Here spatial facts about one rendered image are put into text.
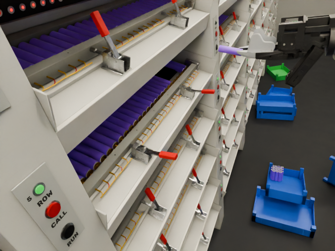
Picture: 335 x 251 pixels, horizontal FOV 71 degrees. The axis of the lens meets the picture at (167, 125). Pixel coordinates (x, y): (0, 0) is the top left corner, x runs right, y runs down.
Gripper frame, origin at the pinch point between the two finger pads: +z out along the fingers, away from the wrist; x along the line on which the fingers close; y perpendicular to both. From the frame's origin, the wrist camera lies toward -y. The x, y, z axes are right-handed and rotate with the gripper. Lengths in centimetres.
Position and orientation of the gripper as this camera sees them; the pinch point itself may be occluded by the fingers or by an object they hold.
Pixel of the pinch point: (243, 53)
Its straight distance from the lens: 68.9
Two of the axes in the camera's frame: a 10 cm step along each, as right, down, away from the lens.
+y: -1.8, -8.2, -5.4
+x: -4.1, 5.6, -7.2
